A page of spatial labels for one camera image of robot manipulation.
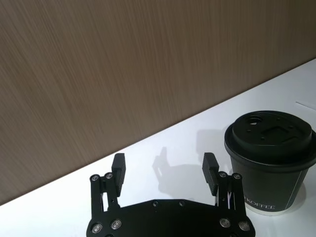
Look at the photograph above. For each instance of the black paper coffee cup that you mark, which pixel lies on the black paper coffee cup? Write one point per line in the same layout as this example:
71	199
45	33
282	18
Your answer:
266	190

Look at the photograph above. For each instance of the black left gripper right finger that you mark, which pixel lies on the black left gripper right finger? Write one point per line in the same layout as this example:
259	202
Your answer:
211	176

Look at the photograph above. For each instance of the black plastic cup lid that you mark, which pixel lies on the black plastic cup lid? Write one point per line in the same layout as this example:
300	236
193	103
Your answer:
269	138

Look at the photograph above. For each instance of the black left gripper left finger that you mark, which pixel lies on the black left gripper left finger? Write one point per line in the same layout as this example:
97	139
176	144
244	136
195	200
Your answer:
119	175

